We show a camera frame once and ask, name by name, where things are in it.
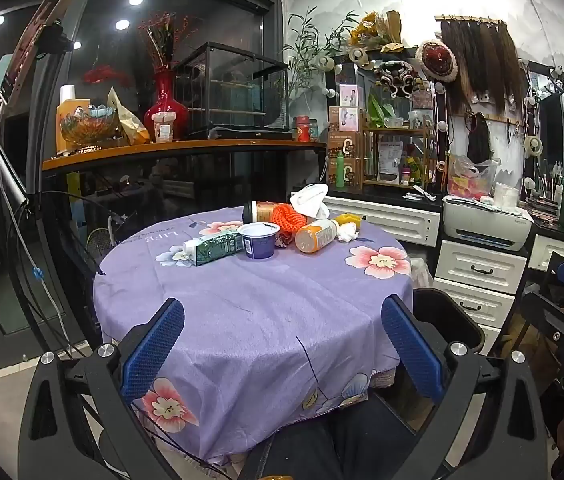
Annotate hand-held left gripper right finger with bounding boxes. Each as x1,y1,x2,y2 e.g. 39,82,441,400
381,294,549,480

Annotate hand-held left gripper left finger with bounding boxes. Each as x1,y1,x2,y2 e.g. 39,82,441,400
18,297,186,480

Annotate dark brown trash bin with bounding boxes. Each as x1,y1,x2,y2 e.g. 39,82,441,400
409,287,487,357

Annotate green white carton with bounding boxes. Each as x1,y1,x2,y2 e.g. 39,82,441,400
183,230,245,267

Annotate purple yogurt cup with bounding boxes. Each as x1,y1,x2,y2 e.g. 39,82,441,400
238,222,281,260

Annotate white orange drink bottle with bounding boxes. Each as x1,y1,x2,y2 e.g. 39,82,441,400
294,218,340,254

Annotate brown jar black lid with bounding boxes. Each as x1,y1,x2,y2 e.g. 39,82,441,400
242,201,290,224

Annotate orange mesh net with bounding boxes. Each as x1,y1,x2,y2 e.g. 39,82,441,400
270,203,320,241

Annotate white face mask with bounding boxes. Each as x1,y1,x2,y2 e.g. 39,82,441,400
289,183,330,220

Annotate pile of makeup pencils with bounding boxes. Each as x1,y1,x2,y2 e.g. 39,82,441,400
524,195,563,226

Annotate lace covered basket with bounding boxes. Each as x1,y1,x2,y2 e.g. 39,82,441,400
404,255,435,291

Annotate white three-drawer cabinet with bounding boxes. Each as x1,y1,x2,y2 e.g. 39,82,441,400
433,239,529,356

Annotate white printer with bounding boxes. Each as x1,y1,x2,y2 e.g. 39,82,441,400
442,195,534,252

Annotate purple floral tablecloth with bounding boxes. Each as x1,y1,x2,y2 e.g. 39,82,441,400
93,205,415,466

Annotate badminton racket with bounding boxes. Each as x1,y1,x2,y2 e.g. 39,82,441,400
84,227,113,261

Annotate person's leg in dark jeans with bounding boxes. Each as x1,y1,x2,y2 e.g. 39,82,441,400
242,395,443,480

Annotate white wide drawer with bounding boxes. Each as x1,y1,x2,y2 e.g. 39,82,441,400
323,195,442,248

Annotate clear plastic bag colourful contents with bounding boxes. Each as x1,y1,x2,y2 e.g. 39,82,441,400
447,154,500,196

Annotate vanity mirror with bulbs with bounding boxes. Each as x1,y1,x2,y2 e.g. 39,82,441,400
522,60,564,196
324,50,450,196

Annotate dark hanging wig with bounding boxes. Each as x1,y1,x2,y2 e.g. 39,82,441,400
466,112,493,161

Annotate orange wooden counter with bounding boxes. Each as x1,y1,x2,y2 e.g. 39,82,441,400
42,139,328,172

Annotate labelled plastic cup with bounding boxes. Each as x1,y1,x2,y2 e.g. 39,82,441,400
151,111,178,143

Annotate wooden rack shelf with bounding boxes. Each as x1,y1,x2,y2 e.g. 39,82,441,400
362,125,435,191

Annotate brown paper snack bag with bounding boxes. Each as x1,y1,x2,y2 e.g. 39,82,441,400
107,87,150,146

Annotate decorated glass bowl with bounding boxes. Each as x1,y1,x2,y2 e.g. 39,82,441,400
59,105,123,151

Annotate row of brown hair extensions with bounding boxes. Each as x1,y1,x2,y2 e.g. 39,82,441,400
439,17,528,116

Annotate red vase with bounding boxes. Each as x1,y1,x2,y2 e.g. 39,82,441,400
143,70,188,141

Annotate beige picture box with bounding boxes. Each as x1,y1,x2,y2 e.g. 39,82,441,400
328,106,363,133

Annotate red embroidered round hat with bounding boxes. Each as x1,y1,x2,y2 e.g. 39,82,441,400
416,40,459,81

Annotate pink product box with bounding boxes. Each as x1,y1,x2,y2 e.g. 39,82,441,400
336,84,360,108

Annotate black framed glass terrarium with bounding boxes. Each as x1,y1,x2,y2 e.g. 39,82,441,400
174,41,290,133

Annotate ornate black white headdress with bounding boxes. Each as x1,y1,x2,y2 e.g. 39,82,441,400
374,60,420,98

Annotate red berry branches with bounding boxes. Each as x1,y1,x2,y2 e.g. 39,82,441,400
137,10,203,73

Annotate green bamboo leaf plant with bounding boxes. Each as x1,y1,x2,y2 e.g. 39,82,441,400
282,7,358,111

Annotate yellow dried flower bouquet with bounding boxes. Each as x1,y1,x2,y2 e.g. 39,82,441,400
347,10,403,48

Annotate white cable blue clip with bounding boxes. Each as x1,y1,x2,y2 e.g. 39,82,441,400
0,100,75,351

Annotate brown box white handle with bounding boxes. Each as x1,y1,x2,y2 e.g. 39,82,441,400
327,131,363,161
328,158,363,189

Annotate ring light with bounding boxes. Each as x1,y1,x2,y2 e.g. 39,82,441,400
0,0,94,108

